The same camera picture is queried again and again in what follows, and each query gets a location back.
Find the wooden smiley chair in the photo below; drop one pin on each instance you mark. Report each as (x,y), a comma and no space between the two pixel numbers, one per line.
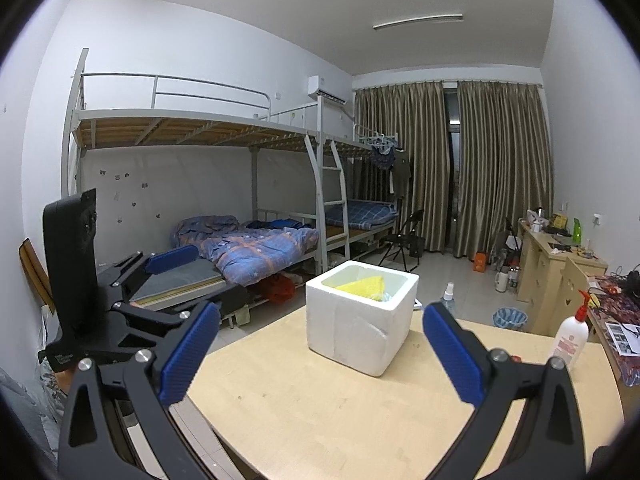
(568,299)

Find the white lotion pump bottle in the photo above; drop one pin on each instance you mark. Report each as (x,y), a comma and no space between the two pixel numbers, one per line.
(572,335)

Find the blue waste basket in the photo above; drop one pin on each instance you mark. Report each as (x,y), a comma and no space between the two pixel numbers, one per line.
(509,318)

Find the blue spray bottle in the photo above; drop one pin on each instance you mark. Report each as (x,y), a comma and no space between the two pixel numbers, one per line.
(447,299)

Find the metal bunk bed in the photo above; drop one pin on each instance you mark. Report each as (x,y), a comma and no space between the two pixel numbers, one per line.
(159,149)

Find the white air conditioner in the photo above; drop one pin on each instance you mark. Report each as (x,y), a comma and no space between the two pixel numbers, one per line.
(319,86)

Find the ceiling tube light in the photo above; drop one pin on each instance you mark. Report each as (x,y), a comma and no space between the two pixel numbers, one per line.
(428,18)

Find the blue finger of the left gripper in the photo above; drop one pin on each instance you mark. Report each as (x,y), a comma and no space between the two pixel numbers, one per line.
(138,268)
(135,325)

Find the black folding chair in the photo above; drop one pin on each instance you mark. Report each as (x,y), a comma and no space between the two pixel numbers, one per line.
(406,242)

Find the brown curtains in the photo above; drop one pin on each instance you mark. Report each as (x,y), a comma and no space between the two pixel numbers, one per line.
(471,158)

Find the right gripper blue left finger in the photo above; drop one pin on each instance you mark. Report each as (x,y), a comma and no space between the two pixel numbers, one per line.
(94,441)

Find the yellow foam net sleeve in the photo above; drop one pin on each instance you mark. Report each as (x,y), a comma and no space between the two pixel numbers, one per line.
(372,287)

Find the blue plaid quilt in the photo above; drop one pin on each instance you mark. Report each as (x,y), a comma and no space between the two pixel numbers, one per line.
(245,253)

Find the left hand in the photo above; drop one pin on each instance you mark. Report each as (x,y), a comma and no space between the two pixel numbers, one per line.
(64,379)

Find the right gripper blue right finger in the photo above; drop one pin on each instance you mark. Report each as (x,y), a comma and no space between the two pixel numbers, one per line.
(547,442)

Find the wooden desk with drawers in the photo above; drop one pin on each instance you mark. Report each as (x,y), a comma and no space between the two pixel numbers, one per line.
(541,270)

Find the white styrofoam box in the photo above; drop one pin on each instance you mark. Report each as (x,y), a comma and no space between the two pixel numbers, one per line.
(360,333)

